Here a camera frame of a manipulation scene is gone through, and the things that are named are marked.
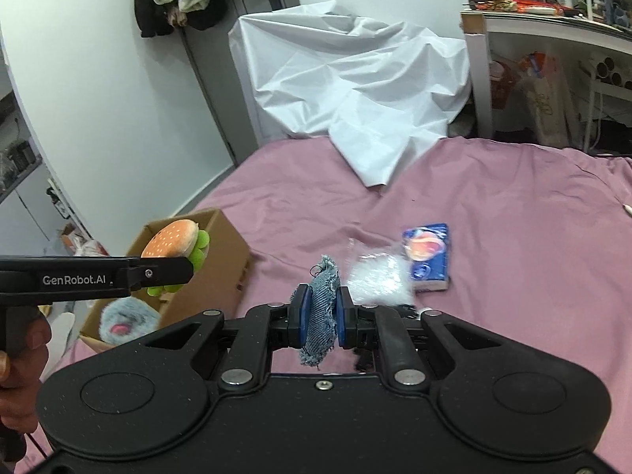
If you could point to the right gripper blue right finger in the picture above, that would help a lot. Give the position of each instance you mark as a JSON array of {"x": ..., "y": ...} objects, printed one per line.
[{"x": 345, "y": 318}]

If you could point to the paper bag under desk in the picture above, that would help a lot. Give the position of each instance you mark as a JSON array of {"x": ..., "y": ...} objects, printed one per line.
[{"x": 545, "y": 89}]

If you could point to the white draped cover sheet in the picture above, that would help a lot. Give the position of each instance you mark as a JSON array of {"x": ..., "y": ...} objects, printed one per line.
[{"x": 383, "y": 94}]

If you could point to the pink bed sheet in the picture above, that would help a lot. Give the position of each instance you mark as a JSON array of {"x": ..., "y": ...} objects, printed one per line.
[{"x": 531, "y": 242}]

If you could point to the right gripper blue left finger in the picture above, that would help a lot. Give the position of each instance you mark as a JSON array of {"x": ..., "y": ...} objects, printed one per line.
[{"x": 298, "y": 316}]

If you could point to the brown cardboard box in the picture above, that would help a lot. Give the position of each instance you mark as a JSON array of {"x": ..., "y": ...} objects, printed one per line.
[{"x": 217, "y": 284}]

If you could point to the white and black desk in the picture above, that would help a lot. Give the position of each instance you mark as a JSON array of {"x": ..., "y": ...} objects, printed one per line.
[{"x": 496, "y": 42}]

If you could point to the grey door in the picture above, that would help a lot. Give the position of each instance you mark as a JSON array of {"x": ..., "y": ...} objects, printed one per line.
[{"x": 222, "y": 76}]

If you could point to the blue tissue pack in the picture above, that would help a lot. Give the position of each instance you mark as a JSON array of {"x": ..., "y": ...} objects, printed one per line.
[{"x": 426, "y": 249}]

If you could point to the blue denim fabric pouch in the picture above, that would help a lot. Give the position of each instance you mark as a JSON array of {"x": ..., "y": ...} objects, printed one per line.
[{"x": 320, "y": 330}]

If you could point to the plush hamburger toy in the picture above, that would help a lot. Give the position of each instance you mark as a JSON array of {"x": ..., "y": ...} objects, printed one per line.
[{"x": 180, "y": 239}]

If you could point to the clear bag of white beads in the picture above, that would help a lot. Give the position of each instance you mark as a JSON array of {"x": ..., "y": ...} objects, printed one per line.
[{"x": 378, "y": 275}]

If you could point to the grey fluffy plush toy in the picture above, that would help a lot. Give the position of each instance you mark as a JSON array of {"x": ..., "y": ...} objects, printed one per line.
[{"x": 127, "y": 319}]

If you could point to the person's left hand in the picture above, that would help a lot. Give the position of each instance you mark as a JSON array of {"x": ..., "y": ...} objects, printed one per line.
[{"x": 20, "y": 379}]

